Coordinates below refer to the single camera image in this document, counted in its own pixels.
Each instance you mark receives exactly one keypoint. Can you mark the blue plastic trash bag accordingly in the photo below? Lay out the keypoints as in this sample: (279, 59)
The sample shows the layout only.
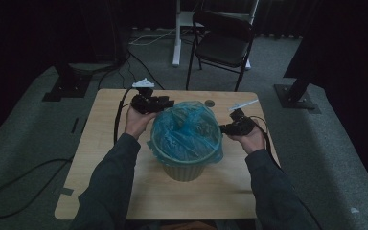
(185, 134)

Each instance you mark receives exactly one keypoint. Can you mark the white paper scrap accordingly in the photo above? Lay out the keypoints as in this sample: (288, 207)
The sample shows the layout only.
(355, 210)

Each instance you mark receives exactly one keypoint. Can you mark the person's left hand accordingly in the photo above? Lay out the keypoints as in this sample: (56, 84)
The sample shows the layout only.
(135, 124)

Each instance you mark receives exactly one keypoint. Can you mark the grey tape piece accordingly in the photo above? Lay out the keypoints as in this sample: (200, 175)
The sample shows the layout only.
(67, 191)

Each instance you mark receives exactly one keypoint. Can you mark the black folding chair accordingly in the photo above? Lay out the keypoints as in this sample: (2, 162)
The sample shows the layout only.
(223, 48)

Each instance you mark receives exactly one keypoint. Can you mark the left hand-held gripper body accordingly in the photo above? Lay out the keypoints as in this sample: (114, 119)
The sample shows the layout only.
(145, 102)

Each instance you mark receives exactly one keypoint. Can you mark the green plastic trash bin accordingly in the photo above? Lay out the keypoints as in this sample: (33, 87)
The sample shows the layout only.
(185, 172)

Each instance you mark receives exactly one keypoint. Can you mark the black cloth screen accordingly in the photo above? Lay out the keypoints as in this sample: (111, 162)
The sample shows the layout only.
(19, 38)
(348, 48)

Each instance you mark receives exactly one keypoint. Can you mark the dark curtain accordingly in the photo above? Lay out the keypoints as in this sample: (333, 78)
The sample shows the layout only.
(278, 19)

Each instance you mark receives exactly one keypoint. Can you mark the black metal stand base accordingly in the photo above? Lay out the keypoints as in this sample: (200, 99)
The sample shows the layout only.
(295, 97)
(68, 87)

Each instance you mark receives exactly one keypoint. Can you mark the black tape strip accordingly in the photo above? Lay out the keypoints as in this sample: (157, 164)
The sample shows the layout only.
(84, 125)
(74, 125)

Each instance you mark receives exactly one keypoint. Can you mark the person's right hand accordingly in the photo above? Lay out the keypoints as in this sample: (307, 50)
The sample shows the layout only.
(252, 142)

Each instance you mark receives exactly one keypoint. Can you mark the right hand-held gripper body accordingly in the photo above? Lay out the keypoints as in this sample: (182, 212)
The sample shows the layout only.
(242, 124)

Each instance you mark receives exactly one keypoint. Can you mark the round grey table grommet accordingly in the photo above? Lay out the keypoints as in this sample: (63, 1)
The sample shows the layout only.
(210, 103)

